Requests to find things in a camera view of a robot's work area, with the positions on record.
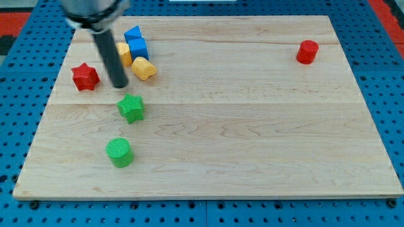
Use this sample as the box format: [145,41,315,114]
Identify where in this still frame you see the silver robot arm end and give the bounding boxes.
[60,0,131,34]

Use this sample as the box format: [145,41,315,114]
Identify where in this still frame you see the light wooden board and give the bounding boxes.
[13,16,403,201]

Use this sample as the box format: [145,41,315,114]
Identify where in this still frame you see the green star block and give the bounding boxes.
[117,93,145,124]

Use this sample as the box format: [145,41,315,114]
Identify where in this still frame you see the yellow rounded block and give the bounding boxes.
[131,57,157,81]

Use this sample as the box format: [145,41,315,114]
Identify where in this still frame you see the green cylinder block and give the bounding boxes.
[105,137,134,168]

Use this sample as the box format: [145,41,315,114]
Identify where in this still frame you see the blue cube block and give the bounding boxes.
[128,38,149,60]

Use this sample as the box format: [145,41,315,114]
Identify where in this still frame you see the yellow block behind rod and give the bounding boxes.
[116,42,133,67]

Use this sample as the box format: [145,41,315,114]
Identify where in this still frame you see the blue triangular block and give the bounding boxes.
[124,25,143,43]

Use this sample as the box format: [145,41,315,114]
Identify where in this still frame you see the red cylinder block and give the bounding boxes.
[296,40,319,64]

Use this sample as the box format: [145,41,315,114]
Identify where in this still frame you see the red star block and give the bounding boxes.
[71,62,100,91]

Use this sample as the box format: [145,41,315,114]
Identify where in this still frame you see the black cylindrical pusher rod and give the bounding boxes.
[92,30,128,88]

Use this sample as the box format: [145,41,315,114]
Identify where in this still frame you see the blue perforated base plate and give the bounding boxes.
[1,0,403,226]

